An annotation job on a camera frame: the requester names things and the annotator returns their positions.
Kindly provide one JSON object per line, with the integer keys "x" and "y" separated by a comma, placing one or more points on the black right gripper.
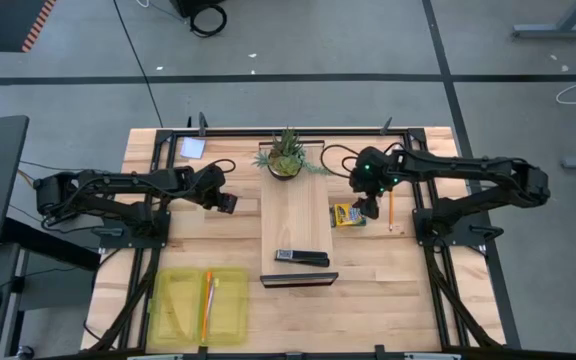
{"x": 370, "y": 172}

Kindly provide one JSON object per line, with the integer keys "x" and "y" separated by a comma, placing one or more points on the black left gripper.
{"x": 213, "y": 187}

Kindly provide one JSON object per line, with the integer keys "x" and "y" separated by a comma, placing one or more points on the yellow green crayon box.
{"x": 348, "y": 215}

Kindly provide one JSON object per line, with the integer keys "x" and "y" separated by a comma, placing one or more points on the orange pencil with eraser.
{"x": 391, "y": 210}

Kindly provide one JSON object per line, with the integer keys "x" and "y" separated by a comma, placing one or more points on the white sticky note pad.
{"x": 193, "y": 148}

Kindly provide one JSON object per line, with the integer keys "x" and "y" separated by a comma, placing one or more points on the yellow translucent pencil case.
{"x": 178, "y": 310}

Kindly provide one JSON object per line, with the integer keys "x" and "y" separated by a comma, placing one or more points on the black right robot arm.
{"x": 468, "y": 167}

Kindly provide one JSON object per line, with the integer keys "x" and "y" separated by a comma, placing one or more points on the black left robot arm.
{"x": 118, "y": 182}

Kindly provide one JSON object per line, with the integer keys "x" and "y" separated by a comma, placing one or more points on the wooden riser shelf black legs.
{"x": 295, "y": 215}

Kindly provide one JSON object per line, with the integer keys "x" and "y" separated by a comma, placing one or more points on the succulent plant in black pot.
{"x": 285, "y": 160}

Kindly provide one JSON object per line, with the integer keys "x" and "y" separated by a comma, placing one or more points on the black stapler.
{"x": 303, "y": 257}

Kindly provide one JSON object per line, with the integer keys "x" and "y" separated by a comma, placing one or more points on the white pen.
{"x": 211, "y": 300}

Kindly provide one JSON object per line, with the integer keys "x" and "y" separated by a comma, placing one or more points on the black equipment box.
{"x": 198, "y": 5}

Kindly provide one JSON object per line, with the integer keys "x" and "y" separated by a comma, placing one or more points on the black mat orange striped edge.
{"x": 8, "y": 25}

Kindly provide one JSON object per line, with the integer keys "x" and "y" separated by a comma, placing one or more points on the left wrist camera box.
{"x": 228, "y": 203}

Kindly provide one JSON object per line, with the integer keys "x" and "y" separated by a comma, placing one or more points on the black aluminium table frame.
{"x": 238, "y": 133}

